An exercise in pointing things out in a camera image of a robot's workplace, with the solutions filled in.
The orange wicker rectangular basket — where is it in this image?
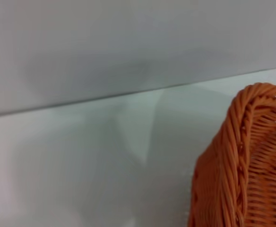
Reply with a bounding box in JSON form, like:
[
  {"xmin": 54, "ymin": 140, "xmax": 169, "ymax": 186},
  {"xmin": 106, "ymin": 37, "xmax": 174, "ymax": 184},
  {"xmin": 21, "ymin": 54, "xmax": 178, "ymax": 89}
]
[{"xmin": 187, "ymin": 82, "xmax": 276, "ymax": 227}]

